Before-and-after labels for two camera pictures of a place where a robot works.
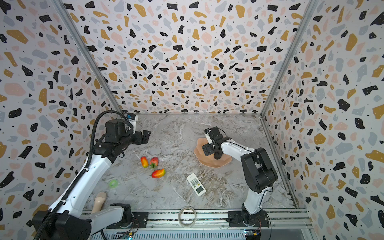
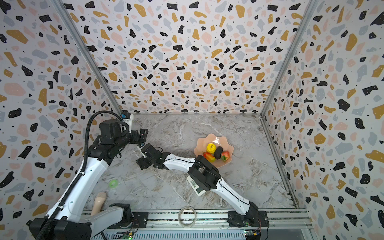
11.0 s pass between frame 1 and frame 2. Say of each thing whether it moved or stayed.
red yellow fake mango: moved
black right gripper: moved
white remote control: stayed
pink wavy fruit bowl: stayed
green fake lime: stayed
